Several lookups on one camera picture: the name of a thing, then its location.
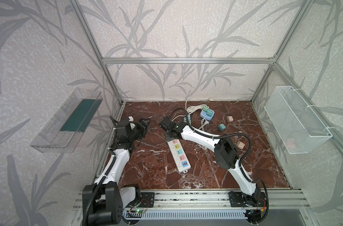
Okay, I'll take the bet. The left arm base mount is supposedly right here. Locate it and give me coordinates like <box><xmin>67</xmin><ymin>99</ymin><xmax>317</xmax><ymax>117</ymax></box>
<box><xmin>131</xmin><ymin>192</ymin><xmax>155</xmax><ymax>208</ymax></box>

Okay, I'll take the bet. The teal green usb adapter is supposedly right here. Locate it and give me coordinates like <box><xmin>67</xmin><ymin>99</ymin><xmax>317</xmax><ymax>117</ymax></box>
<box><xmin>206</xmin><ymin>109</ymin><xmax>214</xmax><ymax>116</ymax></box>

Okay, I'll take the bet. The white socket cable with plug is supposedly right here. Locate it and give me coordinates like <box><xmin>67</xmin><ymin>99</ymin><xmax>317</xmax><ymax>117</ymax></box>
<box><xmin>198</xmin><ymin>118</ymin><xmax>210</xmax><ymax>132</ymax></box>

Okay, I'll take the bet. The teal adapter back right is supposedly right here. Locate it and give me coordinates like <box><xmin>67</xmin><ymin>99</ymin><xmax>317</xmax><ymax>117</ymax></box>
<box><xmin>218</xmin><ymin>123</ymin><xmax>226</xmax><ymax>131</ymax></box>

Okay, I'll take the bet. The white wire mesh basket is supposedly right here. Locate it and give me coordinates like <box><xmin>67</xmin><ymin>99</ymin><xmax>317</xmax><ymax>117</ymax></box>
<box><xmin>264</xmin><ymin>86</ymin><xmax>333</xmax><ymax>154</ymax></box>

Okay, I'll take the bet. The pink adapter back right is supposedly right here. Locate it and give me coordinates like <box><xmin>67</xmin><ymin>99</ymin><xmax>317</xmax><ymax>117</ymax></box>
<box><xmin>227</xmin><ymin>116</ymin><xmax>234</xmax><ymax>122</ymax></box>

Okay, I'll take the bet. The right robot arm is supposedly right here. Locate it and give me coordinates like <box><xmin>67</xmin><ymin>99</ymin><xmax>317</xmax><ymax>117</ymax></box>
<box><xmin>159</xmin><ymin>117</ymin><xmax>261</xmax><ymax>206</ymax></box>

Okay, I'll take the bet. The light green usb adapter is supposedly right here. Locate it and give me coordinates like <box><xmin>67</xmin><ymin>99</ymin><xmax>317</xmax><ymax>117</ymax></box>
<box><xmin>203</xmin><ymin>105</ymin><xmax>210</xmax><ymax>112</ymax></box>

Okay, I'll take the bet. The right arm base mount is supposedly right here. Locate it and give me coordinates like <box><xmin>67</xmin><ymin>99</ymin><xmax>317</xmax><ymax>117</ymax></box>
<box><xmin>228</xmin><ymin>191</ymin><xmax>268</xmax><ymax>208</ymax></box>

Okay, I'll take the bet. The teal power strip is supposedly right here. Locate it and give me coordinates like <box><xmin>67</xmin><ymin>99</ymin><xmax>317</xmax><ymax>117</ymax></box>
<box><xmin>183</xmin><ymin>115</ymin><xmax>191</xmax><ymax>124</ymax></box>

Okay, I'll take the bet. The white bundled strip cable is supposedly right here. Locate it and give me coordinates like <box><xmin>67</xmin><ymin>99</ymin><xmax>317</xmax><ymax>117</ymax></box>
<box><xmin>171</xmin><ymin>97</ymin><xmax>216</xmax><ymax>119</ymax></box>

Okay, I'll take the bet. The light blue square power socket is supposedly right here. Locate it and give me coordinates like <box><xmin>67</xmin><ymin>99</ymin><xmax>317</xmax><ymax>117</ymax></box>
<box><xmin>200</xmin><ymin>109</ymin><xmax>215</xmax><ymax>121</ymax></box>

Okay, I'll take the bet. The aluminium front rail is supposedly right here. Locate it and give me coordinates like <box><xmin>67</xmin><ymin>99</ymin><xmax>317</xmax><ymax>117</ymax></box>
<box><xmin>72</xmin><ymin>190</ymin><xmax>312</xmax><ymax>211</ymax></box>

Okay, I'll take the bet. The clear plastic wall tray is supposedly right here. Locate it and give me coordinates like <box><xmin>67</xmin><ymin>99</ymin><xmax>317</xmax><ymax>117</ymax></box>
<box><xmin>30</xmin><ymin>88</ymin><xmax>103</xmax><ymax>153</ymax></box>

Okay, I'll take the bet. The white long power strip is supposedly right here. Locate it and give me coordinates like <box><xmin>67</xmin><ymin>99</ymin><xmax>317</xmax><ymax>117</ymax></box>
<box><xmin>165</xmin><ymin>134</ymin><xmax>191</xmax><ymax>173</ymax></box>

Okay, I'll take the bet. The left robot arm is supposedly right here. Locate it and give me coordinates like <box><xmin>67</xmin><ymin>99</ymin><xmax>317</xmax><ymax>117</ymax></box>
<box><xmin>82</xmin><ymin>116</ymin><xmax>151</xmax><ymax>226</ymax></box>

